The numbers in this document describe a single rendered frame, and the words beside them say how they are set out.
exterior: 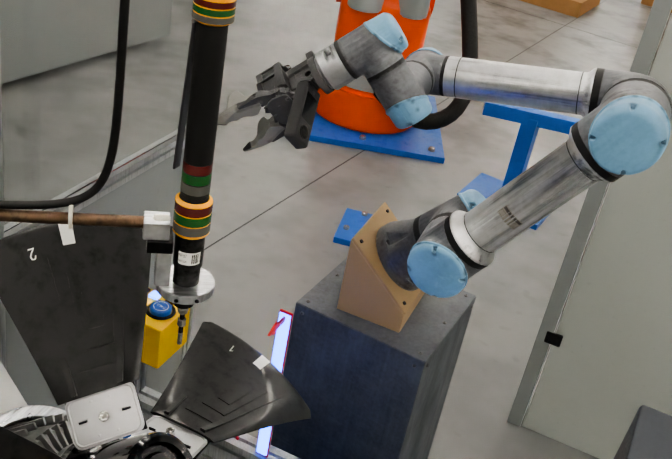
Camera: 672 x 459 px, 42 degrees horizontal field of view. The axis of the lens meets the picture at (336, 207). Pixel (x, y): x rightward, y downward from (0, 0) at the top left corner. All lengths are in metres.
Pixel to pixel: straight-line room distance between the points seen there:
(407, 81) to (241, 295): 2.16
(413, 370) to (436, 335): 0.10
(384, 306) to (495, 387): 1.66
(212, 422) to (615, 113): 0.76
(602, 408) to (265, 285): 1.41
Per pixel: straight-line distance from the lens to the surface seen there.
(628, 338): 3.00
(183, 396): 1.30
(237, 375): 1.36
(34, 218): 1.03
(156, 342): 1.62
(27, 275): 1.19
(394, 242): 1.79
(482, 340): 3.62
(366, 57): 1.51
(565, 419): 3.22
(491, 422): 3.25
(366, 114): 5.01
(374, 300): 1.79
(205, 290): 1.06
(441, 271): 1.59
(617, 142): 1.43
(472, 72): 1.61
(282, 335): 1.50
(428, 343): 1.81
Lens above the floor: 2.06
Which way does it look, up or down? 29 degrees down
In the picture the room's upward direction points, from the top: 11 degrees clockwise
